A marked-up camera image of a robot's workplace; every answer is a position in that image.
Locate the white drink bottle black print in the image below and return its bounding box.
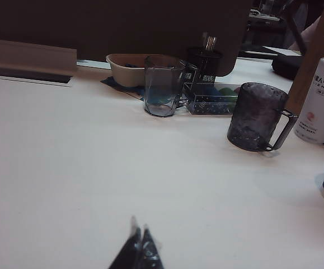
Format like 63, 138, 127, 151
293, 50, 324, 144

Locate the beige cable tray cover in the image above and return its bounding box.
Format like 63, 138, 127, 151
0, 38, 78, 85

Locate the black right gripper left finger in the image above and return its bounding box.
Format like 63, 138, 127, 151
107, 215, 142, 269

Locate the green object in clear box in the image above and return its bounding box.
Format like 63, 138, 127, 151
218, 86, 238, 98

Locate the beige paper bowl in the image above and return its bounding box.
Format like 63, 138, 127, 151
105, 53, 184, 87

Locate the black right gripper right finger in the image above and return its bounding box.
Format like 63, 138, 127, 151
139, 222, 166, 269

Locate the black soft case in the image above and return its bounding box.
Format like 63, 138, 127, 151
271, 54, 303, 81

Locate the brown desk partition panel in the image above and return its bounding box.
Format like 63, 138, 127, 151
0, 0, 252, 78

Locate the clear plastic measuring cup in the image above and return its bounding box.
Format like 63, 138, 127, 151
143, 55, 186, 117

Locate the dark textured mug with handle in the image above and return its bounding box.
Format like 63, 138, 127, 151
226, 82, 294, 154

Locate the brown wooden post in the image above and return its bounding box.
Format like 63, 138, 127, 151
287, 0, 324, 117

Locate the clear dotted plastic box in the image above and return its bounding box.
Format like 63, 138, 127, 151
181, 81, 242, 115

